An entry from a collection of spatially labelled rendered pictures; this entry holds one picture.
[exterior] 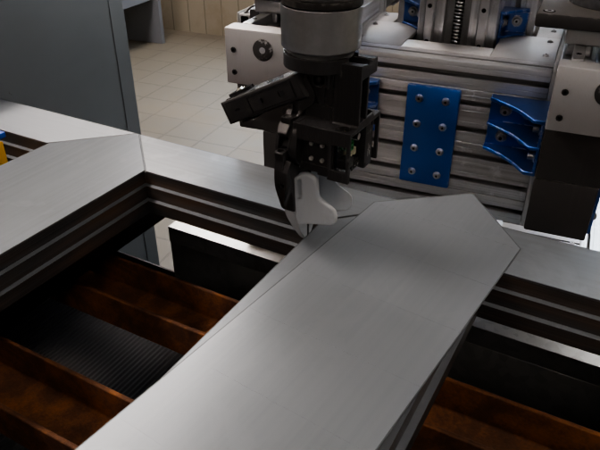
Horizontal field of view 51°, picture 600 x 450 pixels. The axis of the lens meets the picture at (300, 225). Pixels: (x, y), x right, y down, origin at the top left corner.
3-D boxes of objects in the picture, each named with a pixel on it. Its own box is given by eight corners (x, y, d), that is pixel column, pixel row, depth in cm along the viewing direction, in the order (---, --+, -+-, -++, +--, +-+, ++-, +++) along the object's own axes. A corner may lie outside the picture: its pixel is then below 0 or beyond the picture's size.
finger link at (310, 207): (329, 262, 67) (333, 185, 62) (281, 246, 69) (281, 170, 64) (343, 247, 69) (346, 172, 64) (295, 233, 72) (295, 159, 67)
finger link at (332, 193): (343, 247, 69) (346, 172, 64) (295, 233, 72) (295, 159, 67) (354, 234, 72) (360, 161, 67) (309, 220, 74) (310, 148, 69)
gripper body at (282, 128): (345, 192, 61) (352, 70, 54) (270, 171, 64) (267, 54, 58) (377, 162, 66) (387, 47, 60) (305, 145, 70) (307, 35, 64)
